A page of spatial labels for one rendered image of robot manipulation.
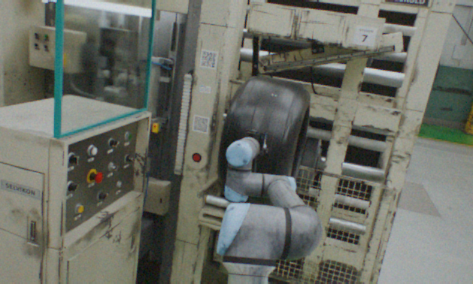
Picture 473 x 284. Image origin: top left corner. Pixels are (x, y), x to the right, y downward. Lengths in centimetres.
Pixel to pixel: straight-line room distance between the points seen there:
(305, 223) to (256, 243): 12
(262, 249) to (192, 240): 120
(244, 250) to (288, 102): 88
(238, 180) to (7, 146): 73
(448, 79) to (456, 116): 90
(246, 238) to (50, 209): 75
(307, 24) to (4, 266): 154
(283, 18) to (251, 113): 56
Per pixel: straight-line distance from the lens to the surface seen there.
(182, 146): 194
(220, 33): 180
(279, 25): 200
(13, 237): 159
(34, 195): 146
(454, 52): 1098
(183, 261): 216
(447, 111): 1111
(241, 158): 124
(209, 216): 192
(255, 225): 89
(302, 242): 92
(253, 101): 166
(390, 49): 211
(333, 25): 197
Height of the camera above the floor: 168
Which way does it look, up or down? 16 degrees down
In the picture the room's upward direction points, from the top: 9 degrees clockwise
